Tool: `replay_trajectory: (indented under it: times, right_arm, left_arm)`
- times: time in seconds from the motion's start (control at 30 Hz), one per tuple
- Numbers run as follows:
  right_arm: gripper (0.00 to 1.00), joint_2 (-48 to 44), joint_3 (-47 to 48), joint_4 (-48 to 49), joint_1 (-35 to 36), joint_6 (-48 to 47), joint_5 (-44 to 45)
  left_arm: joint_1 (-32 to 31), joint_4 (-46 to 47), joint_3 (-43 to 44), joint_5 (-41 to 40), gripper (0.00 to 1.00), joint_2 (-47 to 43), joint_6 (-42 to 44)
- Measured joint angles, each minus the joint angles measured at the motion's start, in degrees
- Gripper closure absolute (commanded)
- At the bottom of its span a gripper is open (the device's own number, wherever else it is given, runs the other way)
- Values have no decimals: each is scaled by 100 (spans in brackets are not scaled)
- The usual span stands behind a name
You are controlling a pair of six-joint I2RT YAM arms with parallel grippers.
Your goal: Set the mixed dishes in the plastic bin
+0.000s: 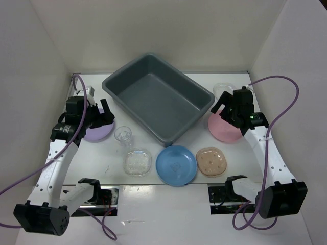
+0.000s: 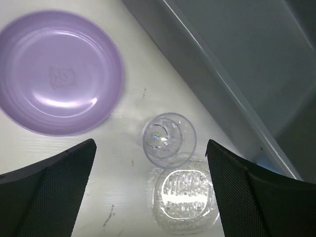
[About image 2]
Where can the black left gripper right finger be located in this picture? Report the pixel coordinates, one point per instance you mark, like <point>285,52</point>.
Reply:
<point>256,202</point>

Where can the grey plastic bin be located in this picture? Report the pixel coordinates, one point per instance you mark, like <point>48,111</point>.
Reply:
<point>252,64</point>

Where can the clear plastic cup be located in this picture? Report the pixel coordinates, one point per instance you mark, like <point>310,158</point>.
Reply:
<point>169,140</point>

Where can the clear textured square dish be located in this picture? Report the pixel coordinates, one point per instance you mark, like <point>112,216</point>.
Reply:
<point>183,199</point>

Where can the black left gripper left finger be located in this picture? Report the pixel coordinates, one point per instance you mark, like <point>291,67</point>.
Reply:
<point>43,199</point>

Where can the purple plastic plate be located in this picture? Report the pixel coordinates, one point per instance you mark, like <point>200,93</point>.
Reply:
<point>60,74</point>

